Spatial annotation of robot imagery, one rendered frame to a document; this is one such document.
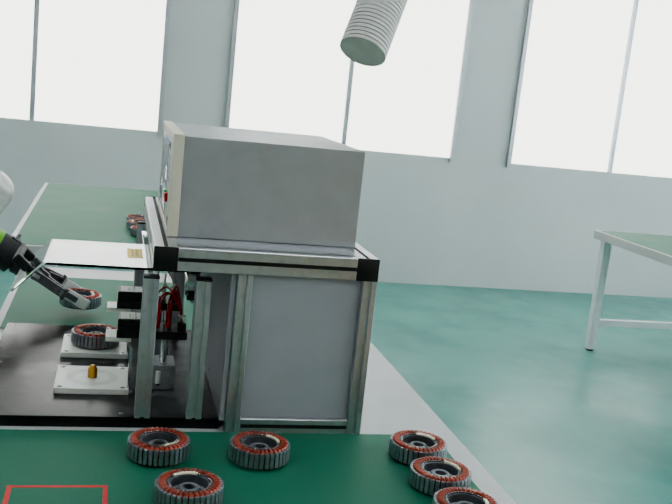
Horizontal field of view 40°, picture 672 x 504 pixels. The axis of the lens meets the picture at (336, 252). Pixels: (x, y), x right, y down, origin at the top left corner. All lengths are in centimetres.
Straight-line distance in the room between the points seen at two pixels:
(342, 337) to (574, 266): 592
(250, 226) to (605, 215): 604
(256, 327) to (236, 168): 32
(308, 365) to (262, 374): 9
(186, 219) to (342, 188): 32
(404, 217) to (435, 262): 45
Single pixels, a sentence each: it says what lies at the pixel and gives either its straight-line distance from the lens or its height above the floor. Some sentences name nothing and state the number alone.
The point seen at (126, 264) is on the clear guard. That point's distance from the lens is 181.
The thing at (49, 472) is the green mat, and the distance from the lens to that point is 168.
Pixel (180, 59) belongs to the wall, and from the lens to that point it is 667.
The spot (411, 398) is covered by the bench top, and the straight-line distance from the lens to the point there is 218.
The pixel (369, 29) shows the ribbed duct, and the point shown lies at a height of 164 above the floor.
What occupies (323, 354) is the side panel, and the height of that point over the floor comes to 91.
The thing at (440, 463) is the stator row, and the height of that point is 78.
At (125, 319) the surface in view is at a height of 92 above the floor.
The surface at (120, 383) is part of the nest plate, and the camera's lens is 201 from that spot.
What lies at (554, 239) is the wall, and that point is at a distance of 757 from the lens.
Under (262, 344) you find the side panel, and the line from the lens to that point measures 183.
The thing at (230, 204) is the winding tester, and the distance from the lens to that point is 186.
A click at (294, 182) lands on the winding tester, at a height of 124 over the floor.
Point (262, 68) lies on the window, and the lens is 672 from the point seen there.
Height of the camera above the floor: 144
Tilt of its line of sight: 10 degrees down
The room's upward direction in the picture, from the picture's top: 6 degrees clockwise
